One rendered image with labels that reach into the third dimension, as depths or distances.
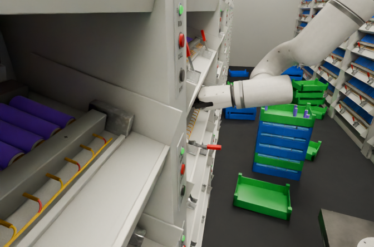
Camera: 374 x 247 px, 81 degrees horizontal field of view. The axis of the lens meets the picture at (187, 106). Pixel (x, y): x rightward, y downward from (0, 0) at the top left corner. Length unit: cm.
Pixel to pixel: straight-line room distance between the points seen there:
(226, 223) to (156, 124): 111
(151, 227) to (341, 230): 77
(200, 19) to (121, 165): 77
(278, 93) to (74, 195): 55
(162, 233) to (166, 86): 23
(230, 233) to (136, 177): 110
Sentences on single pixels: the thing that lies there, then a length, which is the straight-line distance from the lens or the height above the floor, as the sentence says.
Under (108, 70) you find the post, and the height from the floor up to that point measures 97.
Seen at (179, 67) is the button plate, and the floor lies 97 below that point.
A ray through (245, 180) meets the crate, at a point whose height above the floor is 3.
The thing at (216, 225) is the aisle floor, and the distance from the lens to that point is 132.
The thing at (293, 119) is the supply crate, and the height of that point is 43.
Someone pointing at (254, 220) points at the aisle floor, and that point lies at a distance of 137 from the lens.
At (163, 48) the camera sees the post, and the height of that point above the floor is 100.
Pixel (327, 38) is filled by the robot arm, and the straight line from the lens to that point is 61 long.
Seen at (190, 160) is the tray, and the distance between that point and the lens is 56.
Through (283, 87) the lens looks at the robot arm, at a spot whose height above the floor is 84.
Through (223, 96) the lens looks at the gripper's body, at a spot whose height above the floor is 80.
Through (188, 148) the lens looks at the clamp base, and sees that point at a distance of 57.
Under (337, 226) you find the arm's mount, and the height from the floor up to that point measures 33.
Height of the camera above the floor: 103
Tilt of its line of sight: 24 degrees down
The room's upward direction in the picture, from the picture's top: straight up
